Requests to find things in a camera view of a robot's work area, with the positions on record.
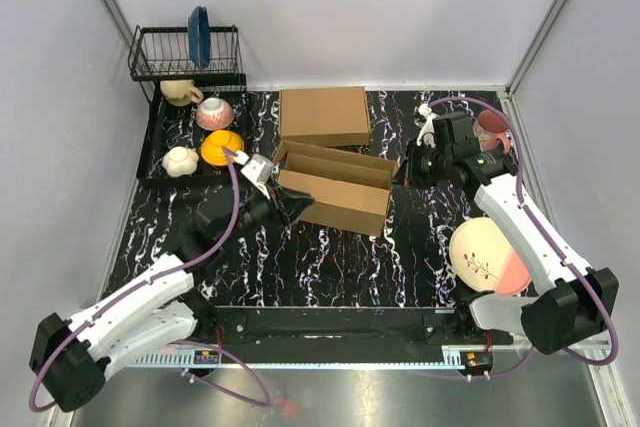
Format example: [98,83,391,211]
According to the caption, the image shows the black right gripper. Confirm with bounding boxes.
[389,138,453,190]

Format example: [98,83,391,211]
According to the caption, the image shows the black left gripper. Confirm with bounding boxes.
[219,178,315,248]

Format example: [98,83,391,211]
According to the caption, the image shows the brown cardboard box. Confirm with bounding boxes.
[273,141,398,237]
[279,86,371,147]

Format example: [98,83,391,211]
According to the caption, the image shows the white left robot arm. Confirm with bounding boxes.
[29,183,314,412]

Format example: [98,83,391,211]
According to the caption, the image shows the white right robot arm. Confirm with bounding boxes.
[394,112,619,366]

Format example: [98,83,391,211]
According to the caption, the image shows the closed brown cardboard box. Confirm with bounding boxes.
[279,86,371,147]

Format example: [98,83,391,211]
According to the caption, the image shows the orange yellow ribbed bowl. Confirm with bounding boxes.
[200,130,244,167]

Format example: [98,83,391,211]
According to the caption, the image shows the pink patterned mug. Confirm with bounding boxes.
[473,110,511,153]

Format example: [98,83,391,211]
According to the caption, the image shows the cream pink floral plate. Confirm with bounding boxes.
[449,217,531,296]

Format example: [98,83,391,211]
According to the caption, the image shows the pink patterned bowl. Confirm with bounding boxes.
[196,97,235,131]

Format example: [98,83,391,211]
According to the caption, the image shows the white flower-shaped cup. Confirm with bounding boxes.
[162,146,199,178]

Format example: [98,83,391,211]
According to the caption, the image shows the cream ceramic mug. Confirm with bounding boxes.
[160,79,204,107]

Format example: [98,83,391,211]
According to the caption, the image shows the blue plate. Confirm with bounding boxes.
[187,6,211,69]

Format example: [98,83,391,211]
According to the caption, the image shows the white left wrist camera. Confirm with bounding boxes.
[235,151,274,188]

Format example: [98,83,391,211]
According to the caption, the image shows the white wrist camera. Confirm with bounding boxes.
[235,151,274,188]
[416,103,438,147]

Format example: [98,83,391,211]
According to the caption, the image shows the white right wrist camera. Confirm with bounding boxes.
[416,103,438,147]

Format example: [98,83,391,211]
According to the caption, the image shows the black wire dish rack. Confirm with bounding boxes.
[128,25,252,189]

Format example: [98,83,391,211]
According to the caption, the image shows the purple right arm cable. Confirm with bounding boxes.
[409,95,620,381]

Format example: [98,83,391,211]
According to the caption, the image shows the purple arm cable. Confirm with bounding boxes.
[27,147,273,413]
[409,95,620,381]

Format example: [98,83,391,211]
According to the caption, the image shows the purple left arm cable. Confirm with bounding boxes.
[27,147,273,413]

